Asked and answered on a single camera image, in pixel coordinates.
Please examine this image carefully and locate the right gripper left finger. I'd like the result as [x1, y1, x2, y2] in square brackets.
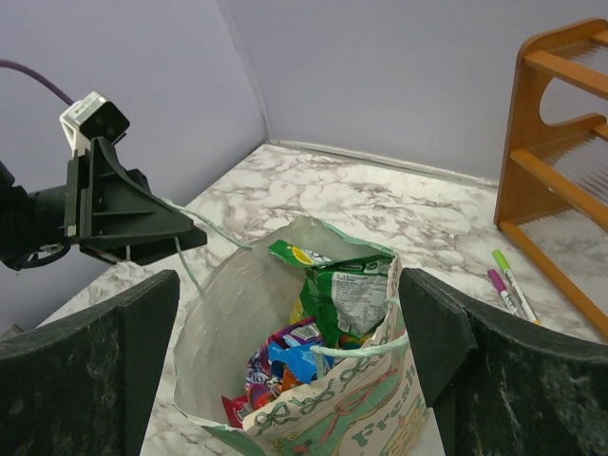
[1, 270, 180, 455]

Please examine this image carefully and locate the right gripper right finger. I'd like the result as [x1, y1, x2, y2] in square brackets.
[399, 268, 607, 455]

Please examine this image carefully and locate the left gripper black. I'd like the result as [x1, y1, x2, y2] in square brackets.
[64, 138, 207, 265]

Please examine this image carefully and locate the green snack packet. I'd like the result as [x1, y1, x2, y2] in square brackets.
[269, 239, 395, 350]

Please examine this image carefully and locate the purple snack packet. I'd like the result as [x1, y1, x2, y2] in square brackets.
[244, 316, 325, 410]

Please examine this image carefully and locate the green printed paper bag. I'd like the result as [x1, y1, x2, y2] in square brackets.
[174, 216, 428, 455]

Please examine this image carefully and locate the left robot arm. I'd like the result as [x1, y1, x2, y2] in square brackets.
[1, 138, 207, 271]

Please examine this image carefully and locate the magenta cap marker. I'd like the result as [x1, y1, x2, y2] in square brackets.
[487, 269, 522, 317]

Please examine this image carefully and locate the green cap marker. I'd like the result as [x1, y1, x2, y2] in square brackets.
[492, 249, 541, 325]

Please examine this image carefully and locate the red snack packet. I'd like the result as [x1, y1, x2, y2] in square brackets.
[221, 395, 253, 428]

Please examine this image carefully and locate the orange wooden shelf rack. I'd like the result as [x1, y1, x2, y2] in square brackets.
[494, 18, 607, 336]

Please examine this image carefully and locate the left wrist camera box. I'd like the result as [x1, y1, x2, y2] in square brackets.
[59, 91, 130, 158]

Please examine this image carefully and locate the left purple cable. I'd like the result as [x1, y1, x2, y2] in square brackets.
[0, 59, 77, 106]

